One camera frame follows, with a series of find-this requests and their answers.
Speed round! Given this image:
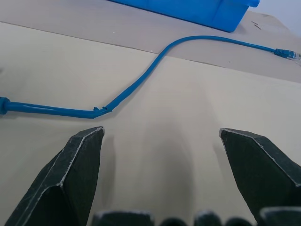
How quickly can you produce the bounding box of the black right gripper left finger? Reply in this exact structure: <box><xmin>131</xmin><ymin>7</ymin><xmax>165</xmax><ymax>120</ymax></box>
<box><xmin>4</xmin><ymin>126</ymin><xmax>105</xmax><ymax>226</ymax></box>

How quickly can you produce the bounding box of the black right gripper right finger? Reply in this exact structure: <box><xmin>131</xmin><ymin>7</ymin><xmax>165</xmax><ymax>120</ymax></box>
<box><xmin>219</xmin><ymin>128</ymin><xmax>301</xmax><ymax>226</ymax></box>

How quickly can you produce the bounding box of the blue plastic bin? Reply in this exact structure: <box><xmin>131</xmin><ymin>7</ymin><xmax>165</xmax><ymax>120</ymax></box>
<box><xmin>110</xmin><ymin>0</ymin><xmax>261</xmax><ymax>33</ymax></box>

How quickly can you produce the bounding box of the blue Ethernet cable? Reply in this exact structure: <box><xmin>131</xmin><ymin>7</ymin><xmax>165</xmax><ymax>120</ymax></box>
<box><xmin>0</xmin><ymin>35</ymin><xmax>301</xmax><ymax>120</ymax></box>

